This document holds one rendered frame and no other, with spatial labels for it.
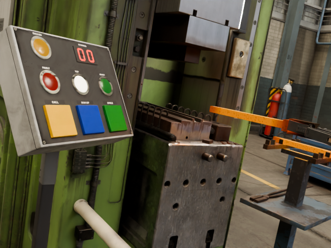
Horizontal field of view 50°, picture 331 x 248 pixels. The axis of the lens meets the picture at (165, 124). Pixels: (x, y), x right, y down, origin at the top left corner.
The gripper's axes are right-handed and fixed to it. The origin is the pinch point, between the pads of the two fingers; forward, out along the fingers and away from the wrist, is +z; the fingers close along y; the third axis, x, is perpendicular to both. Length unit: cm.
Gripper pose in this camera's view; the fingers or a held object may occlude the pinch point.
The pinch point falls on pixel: (301, 128)
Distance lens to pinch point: 107.5
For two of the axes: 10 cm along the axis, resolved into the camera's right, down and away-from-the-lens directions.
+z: -5.6, -2.6, 7.9
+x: 1.9, -9.6, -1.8
